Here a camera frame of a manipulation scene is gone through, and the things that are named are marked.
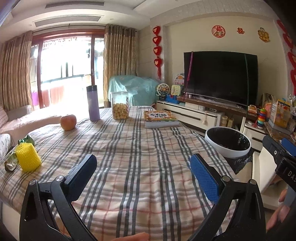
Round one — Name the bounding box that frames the white trash bin black liner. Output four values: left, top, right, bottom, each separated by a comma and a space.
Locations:
205, 126, 251, 159

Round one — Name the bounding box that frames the person's right hand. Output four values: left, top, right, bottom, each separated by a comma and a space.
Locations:
266, 189, 290, 231

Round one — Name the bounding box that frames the person's left hand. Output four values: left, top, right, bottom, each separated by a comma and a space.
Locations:
112, 232, 150, 241

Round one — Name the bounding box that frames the yellow toy box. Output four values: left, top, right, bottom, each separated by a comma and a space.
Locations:
270, 99, 290, 128

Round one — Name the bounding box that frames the green white drink pouch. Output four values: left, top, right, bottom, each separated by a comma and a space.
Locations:
4, 152, 19, 172

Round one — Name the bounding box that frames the green snack wrapper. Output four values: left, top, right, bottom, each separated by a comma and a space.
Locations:
18, 135, 35, 145

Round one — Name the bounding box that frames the black flat television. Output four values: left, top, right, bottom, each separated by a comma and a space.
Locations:
184, 51, 258, 106

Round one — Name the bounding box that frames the red apple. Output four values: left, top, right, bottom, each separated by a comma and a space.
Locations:
60, 114, 77, 131

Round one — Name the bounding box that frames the pink sofa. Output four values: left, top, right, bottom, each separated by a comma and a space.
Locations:
1, 105, 61, 159

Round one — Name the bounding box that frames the plaid tablecloth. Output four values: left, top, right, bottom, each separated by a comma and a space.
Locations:
1, 106, 236, 240

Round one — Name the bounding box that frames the white tv cabinet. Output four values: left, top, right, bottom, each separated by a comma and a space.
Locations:
157, 100, 224, 131

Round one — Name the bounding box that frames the purple thermos bottle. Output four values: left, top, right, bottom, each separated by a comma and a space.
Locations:
86, 85, 100, 121

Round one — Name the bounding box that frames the toy telephone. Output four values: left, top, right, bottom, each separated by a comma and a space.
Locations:
171, 84, 183, 96

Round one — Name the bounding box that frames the left beige curtain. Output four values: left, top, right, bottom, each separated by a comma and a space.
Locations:
1, 31, 33, 111

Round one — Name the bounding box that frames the beige curtain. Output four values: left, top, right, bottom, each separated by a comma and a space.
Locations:
1, 31, 33, 111
103, 24, 138, 106

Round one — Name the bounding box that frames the orange children's book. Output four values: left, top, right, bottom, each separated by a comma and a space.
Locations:
144, 110, 180, 128

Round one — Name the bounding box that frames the clear jar of biscuits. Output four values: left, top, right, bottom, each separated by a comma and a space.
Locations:
111, 91, 129, 120

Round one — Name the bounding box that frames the toy ferris wheel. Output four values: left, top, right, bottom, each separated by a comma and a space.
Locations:
156, 83, 170, 100

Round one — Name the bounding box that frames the teal covered armchair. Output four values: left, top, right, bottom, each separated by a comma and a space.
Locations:
108, 75, 159, 106

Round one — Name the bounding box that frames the red heart hanging decoration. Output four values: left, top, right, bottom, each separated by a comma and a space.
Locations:
152, 26, 163, 80

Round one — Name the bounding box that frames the right beige curtain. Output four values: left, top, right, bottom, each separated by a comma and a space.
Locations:
103, 24, 138, 106

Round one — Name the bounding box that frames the rainbow stacking ring toy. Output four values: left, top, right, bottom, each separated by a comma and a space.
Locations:
256, 108, 267, 129

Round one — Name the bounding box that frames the round red wall sticker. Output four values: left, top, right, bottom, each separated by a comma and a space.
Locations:
211, 25, 226, 38

